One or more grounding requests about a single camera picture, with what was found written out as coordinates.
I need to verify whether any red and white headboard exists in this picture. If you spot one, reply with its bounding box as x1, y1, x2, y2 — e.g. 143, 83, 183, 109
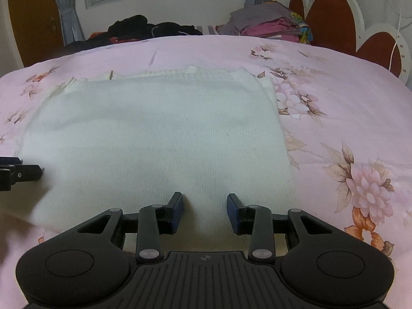
288, 0, 411, 87

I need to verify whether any white cable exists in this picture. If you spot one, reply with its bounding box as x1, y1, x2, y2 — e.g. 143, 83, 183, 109
386, 0, 407, 71

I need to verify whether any striped cloth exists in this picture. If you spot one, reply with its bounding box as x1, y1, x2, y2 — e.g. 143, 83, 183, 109
193, 24, 222, 35

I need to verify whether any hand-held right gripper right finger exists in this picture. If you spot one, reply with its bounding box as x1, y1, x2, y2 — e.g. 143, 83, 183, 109
227, 193, 335, 263

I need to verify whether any brown wooden door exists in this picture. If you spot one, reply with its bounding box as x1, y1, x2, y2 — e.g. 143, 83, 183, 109
6, 0, 65, 68

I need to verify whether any pile of dark clothes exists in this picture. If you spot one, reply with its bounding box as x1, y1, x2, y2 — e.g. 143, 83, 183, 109
63, 14, 203, 52

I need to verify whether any white knit sweater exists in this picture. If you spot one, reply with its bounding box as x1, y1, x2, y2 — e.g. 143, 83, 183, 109
13, 65, 298, 253

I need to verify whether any pile of folded clothes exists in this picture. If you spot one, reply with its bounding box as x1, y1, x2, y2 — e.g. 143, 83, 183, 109
216, 2, 313, 44

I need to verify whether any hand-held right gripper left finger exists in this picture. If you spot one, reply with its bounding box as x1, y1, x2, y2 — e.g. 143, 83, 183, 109
75, 192, 185, 263

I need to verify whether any pink floral bed sheet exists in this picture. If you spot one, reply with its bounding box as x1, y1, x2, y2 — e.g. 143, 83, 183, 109
0, 35, 412, 309

